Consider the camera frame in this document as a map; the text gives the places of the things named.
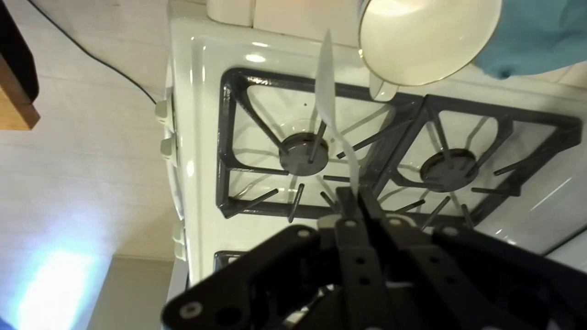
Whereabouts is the black stove grate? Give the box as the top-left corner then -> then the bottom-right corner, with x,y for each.
365,94 -> 584,230
215,66 -> 426,224

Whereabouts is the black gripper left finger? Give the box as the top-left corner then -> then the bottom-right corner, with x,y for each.
162,187 -> 393,330

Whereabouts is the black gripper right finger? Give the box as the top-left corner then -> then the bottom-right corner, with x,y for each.
360,189 -> 587,330

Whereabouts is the black floor cable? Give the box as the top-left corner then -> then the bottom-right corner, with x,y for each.
26,0 -> 162,107

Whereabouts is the blue cloth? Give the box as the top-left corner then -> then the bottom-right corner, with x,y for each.
474,0 -> 587,83

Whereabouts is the white gas stove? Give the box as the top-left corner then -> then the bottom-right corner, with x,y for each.
154,0 -> 587,330

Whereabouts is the white stove knob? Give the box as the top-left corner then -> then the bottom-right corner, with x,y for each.
154,99 -> 173,123
158,132 -> 182,158

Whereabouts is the wooden board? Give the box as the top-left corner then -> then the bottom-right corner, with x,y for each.
0,54 -> 42,132

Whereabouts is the white lower cabinet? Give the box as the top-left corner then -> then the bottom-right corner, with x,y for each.
206,0 -> 363,50

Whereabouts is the round gas burner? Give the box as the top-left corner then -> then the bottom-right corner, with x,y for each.
419,147 -> 481,195
277,131 -> 332,178

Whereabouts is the white plastic spoon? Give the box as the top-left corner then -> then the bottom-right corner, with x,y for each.
314,30 -> 363,193

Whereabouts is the white ceramic mug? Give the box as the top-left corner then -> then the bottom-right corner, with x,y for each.
356,0 -> 505,103

